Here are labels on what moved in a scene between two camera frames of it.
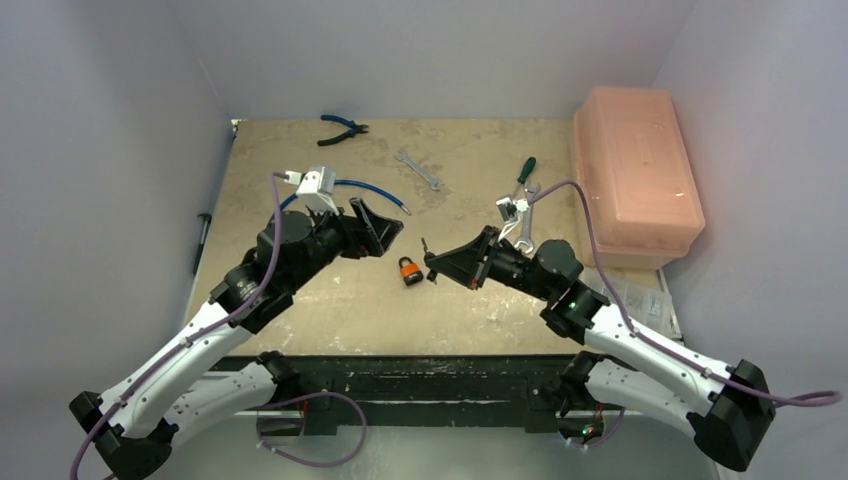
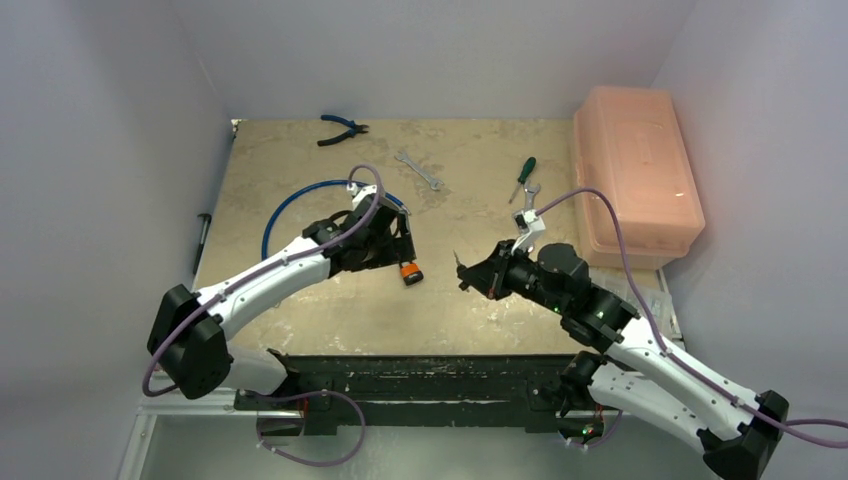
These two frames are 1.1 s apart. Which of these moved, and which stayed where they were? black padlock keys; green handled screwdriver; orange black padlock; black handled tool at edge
Moved: black padlock keys
Stayed: orange black padlock; black handled tool at edge; green handled screwdriver
